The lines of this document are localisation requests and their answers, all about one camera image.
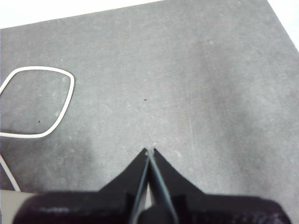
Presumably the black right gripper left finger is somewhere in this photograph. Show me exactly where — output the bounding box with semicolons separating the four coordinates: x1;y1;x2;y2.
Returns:
11;147;150;224

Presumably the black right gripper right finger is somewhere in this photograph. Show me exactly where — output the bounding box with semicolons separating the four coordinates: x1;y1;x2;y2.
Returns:
150;147;293;224

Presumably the cream steel toaster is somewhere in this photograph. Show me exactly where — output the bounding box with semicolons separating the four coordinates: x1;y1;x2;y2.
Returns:
0;189;36;224

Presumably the white toaster power cord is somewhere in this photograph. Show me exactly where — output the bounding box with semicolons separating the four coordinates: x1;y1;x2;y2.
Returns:
0;66;76;193

